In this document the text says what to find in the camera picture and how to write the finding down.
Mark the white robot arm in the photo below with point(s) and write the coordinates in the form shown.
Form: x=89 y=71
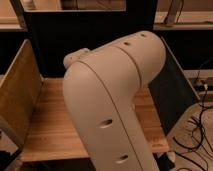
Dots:
x=98 y=88

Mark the black right side panel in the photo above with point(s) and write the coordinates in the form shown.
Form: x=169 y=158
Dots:
x=173 y=95

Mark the black panel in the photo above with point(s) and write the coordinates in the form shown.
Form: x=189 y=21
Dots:
x=56 y=34
x=173 y=95

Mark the black back panel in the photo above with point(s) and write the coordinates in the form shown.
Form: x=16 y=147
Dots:
x=56 y=34

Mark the left wooden side panel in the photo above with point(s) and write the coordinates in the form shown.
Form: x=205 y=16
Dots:
x=19 y=90

